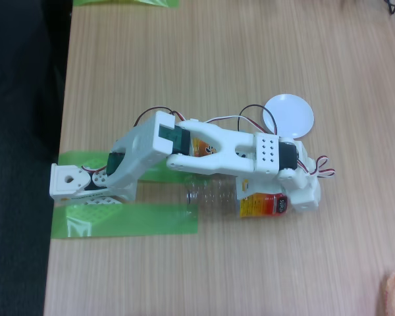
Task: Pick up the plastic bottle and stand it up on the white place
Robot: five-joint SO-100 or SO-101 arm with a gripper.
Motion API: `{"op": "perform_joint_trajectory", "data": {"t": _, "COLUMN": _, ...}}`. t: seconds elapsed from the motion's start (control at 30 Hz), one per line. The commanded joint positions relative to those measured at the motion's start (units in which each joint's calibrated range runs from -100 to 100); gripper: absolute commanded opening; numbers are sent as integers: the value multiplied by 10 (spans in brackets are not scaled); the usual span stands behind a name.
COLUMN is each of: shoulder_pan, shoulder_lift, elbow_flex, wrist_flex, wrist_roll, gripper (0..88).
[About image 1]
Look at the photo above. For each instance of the small white round plate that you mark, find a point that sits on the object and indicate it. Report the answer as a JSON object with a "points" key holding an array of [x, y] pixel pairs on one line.
{"points": [[293, 112]]}

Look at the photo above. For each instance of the orange drink aluminium bottle can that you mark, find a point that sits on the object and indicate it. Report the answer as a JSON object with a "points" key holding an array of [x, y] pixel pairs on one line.
{"points": [[200, 146]]}

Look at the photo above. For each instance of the wide green tape strip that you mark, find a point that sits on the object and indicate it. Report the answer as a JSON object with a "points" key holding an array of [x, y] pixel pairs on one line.
{"points": [[72, 158]]}

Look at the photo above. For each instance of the clear plastic bottle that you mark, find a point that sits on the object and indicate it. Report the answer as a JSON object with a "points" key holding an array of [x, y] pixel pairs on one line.
{"points": [[214, 197]]}

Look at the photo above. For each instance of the long green tape strip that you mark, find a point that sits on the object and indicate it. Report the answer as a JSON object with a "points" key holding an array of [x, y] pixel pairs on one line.
{"points": [[151, 220]]}

